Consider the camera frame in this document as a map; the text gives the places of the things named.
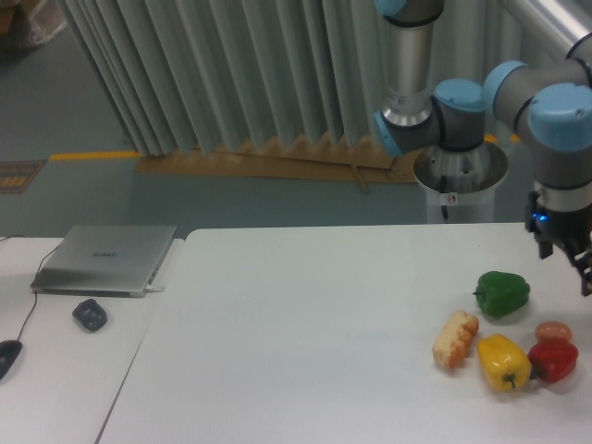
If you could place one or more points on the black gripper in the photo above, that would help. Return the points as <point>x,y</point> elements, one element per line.
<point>569,231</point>

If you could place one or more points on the yellow bell pepper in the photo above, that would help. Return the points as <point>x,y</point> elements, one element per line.
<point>505,365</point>

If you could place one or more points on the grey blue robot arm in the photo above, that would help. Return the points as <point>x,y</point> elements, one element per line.
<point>549,109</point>

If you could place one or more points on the green bell pepper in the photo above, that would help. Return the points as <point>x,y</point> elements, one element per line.
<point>501,293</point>

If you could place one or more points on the red bell pepper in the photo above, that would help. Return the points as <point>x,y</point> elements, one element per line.
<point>552,360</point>

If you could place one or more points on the brown egg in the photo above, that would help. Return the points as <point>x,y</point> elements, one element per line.
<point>553,330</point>

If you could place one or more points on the bread roll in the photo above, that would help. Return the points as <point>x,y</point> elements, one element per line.
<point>455,339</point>

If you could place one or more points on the brown cardboard sheet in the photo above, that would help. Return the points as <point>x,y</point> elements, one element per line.
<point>364,164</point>

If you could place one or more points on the grey pleated curtain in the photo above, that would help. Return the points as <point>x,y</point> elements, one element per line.
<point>210,74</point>

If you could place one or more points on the silver laptop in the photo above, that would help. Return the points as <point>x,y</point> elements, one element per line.
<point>105,260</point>

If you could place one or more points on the black computer mouse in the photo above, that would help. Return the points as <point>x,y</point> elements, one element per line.
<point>10,350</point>

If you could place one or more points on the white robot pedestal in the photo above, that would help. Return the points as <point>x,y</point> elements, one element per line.
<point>458,194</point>

